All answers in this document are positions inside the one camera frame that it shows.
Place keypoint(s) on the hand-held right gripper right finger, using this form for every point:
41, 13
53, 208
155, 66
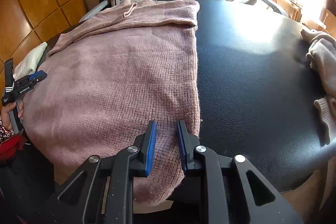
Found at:
182, 148

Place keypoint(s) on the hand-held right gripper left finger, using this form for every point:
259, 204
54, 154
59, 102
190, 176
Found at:
151, 148

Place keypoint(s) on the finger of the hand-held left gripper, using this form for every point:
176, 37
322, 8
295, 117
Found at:
35, 76
42, 78

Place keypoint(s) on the pink knit sweater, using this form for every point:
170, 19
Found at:
118, 69

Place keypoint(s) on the person's left forearm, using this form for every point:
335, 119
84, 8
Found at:
5, 134

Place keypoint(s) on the person's left hand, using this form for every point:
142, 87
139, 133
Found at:
7, 116

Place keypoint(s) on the white folded knit sweater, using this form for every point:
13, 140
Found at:
31, 56

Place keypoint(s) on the person's red jacket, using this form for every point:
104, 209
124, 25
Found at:
10, 148

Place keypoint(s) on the wooden wardrobe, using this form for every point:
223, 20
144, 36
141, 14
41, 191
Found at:
39, 3

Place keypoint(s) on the beige sweater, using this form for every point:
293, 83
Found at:
325, 61

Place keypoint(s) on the wooden desk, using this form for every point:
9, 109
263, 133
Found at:
288, 3

